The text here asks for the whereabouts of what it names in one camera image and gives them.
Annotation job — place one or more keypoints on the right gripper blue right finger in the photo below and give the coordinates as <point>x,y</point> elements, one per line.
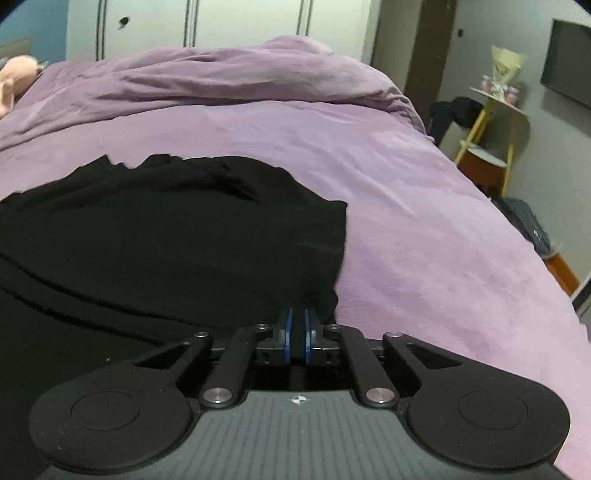
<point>313,334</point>

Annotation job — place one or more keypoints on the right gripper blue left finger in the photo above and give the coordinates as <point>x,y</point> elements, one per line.
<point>283,334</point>

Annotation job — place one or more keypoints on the black garment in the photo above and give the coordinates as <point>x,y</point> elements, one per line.
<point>110,261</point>

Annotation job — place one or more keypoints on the dark clothes on table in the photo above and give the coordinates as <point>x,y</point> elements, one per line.
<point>463,111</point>

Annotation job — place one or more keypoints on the purple duvet bed cover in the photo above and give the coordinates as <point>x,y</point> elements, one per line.
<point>426,252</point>

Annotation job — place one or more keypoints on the dark grey bag on floor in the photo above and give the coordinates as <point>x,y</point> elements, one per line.
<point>520,215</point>

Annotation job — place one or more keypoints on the yellow side table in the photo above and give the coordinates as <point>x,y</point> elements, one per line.
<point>486,156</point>

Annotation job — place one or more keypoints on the cream paper bouquet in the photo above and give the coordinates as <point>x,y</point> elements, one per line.
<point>507,66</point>

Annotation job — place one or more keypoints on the white wardrobe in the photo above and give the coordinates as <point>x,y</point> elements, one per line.
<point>118,28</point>

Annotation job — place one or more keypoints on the pink plush toy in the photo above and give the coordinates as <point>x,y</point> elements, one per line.
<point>17,75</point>

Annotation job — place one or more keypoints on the wall mounted black television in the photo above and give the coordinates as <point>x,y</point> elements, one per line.
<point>567,67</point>

